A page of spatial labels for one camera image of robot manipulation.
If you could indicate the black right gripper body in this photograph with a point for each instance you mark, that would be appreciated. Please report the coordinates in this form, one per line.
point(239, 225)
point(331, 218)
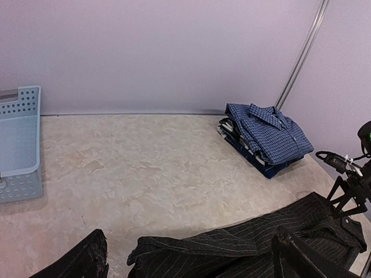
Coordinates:
point(359, 184)

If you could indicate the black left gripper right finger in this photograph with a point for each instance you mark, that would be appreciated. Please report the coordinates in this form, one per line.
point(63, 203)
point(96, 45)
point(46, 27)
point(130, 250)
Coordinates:
point(291, 255)

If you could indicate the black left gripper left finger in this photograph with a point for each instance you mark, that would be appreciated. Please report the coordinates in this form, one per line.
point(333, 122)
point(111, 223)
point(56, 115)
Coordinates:
point(87, 259)

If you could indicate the black pinstriped long sleeve shirt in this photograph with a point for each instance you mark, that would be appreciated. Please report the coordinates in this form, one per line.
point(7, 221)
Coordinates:
point(244, 250)

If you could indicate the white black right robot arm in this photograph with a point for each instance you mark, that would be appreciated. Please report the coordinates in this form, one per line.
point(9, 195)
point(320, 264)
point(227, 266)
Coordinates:
point(344, 209)

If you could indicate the blue checked folded shirt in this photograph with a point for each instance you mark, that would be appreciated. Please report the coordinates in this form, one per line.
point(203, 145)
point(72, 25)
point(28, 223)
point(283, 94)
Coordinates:
point(267, 131)

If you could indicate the light blue plastic basket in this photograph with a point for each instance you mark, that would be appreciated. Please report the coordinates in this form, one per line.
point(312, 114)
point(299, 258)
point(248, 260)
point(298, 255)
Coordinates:
point(20, 144)

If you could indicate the right aluminium corner post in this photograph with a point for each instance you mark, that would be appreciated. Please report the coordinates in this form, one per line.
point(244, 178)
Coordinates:
point(303, 55)

